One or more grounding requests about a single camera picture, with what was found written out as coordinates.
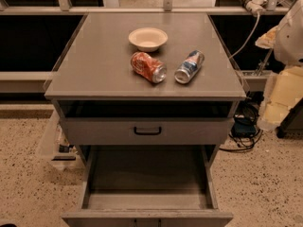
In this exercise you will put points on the metal support rod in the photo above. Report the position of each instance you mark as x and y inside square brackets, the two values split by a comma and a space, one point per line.
[263, 63]

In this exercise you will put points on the clear plastic storage bin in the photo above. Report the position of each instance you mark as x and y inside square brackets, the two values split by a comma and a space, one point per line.
[55, 149]

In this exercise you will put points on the white power strip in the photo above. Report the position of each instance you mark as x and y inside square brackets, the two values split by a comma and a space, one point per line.
[253, 6]

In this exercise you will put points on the open grey middle drawer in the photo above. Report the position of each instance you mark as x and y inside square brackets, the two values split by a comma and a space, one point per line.
[151, 186]

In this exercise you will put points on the red coke can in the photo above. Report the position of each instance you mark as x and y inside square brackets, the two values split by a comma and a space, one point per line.
[148, 67]

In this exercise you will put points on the white bowl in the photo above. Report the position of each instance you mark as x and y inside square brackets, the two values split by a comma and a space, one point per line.
[148, 39]

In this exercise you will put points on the blue pepsi can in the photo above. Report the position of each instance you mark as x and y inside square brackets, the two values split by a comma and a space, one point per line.
[189, 67]

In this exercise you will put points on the grey drawer cabinet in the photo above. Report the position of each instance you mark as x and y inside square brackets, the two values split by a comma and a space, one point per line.
[96, 80]

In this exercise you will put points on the black drawer handle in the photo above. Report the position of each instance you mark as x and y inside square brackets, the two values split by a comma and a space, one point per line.
[147, 131]

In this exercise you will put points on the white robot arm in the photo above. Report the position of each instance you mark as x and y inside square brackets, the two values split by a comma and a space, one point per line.
[286, 38]

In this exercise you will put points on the closed grey top drawer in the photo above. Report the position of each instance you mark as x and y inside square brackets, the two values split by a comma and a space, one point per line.
[120, 131]

